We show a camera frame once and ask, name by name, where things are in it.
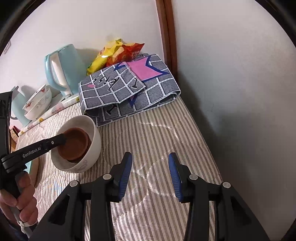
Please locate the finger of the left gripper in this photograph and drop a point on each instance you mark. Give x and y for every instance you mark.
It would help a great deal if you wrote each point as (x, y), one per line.
(53, 142)

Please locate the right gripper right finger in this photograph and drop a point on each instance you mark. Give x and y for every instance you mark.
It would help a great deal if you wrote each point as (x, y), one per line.
(234, 220)

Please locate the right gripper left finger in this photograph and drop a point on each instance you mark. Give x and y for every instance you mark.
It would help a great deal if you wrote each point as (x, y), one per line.
(65, 219)

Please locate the blue square plate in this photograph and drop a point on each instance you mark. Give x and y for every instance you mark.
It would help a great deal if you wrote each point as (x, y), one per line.
(32, 170)

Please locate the brown clay bowl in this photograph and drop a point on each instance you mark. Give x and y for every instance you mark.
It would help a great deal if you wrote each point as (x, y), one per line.
(77, 144)

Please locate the white ceramic bowl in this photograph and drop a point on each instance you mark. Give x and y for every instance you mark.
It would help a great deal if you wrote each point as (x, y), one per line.
(92, 155)

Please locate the person's left hand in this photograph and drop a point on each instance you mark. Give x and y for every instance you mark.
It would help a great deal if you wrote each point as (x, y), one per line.
(26, 202)

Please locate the patterned gift box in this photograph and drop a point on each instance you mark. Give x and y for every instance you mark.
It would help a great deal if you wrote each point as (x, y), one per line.
(14, 133)

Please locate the large white swirl bowl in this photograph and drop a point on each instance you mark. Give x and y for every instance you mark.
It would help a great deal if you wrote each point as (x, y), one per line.
(41, 107)

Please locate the light blue thermos jug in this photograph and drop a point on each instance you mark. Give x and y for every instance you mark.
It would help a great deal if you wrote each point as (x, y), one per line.
(17, 102)

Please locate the fruit pattern plastic mat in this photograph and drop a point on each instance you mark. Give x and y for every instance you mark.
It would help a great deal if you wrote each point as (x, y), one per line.
(50, 112)

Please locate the bowl with red bat pattern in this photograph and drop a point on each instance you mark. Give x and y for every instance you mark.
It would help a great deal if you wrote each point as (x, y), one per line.
(33, 100)

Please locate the light blue electric kettle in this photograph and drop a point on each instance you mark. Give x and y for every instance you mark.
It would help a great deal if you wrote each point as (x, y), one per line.
(64, 70)

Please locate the grey checked folded cloth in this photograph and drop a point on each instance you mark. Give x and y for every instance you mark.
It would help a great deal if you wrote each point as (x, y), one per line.
(127, 88)

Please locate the yellow chips bag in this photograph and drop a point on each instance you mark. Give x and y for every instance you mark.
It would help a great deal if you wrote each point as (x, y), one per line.
(114, 52)

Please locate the white wall switch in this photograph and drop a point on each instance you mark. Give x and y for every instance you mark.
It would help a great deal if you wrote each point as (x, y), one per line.
(7, 48)

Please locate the brown wooden door frame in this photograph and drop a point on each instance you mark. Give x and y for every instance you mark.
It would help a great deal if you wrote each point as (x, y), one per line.
(168, 35)

